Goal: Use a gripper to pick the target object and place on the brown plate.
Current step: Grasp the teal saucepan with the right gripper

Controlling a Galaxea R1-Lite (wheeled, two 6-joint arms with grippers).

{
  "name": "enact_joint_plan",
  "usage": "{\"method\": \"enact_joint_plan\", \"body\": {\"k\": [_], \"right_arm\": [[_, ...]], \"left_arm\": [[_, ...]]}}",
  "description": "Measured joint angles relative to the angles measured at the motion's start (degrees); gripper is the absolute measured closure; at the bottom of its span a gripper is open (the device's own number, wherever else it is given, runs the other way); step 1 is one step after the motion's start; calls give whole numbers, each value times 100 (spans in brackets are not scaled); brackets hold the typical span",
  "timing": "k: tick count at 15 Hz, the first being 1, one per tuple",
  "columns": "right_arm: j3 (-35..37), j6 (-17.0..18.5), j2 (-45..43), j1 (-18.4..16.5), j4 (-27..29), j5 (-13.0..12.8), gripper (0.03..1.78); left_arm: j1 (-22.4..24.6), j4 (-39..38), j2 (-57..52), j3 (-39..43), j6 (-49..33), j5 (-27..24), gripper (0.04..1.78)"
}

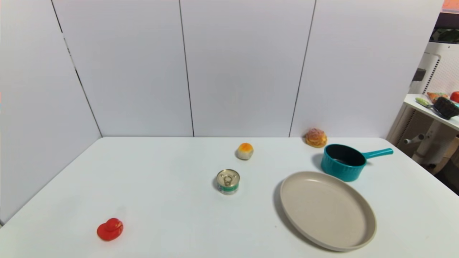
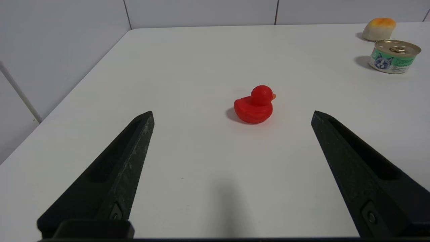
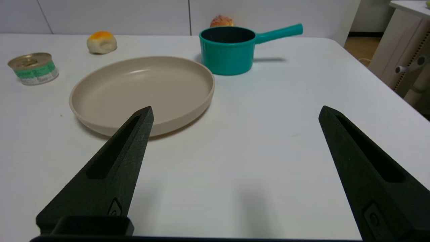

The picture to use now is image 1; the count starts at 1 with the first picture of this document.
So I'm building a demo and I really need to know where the teal pot with handle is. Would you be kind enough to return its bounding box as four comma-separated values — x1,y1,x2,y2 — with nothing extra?
321,144,394,182

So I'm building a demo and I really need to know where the brown round plate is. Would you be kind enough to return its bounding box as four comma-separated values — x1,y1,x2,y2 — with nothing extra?
280,171,377,252

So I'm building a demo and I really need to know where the orange-topped white bun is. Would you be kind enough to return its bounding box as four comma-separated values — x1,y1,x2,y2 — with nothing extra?
236,143,254,161

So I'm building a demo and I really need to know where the small metal tin can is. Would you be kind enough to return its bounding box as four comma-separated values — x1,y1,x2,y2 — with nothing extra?
216,169,241,195

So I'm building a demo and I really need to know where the brown cream puff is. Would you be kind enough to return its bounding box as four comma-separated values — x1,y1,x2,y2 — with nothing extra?
305,128,328,148

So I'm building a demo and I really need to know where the green toy vegetable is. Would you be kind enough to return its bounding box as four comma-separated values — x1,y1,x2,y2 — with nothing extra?
416,97,436,109

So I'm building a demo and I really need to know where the orange toy carrot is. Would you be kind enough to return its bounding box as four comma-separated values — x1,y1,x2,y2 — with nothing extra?
427,92,449,103

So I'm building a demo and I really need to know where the black basket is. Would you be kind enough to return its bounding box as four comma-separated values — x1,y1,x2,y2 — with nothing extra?
433,96,459,120

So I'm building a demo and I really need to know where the white pegboard panel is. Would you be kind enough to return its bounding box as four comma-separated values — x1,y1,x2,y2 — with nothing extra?
410,42,459,96

